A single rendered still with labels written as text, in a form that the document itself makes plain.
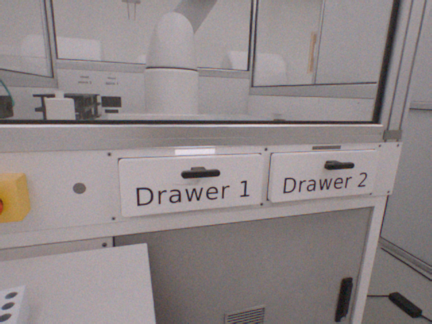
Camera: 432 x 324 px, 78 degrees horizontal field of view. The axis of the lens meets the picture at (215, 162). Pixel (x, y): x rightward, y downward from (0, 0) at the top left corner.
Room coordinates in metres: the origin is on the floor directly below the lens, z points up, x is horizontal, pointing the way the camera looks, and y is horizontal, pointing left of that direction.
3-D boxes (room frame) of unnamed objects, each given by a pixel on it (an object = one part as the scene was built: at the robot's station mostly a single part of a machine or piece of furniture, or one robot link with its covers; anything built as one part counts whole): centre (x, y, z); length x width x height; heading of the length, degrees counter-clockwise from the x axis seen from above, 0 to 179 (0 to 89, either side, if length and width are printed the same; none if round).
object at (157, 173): (0.52, 0.04, 0.87); 0.29 x 0.02 x 0.11; 108
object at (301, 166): (0.61, -0.26, 0.87); 0.29 x 0.02 x 0.11; 108
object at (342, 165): (0.59, -0.27, 0.91); 0.07 x 0.04 x 0.01; 108
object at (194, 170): (0.49, 0.03, 0.91); 0.07 x 0.04 x 0.01; 108
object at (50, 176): (0.99, 0.15, 0.87); 1.02 x 0.95 x 0.14; 108
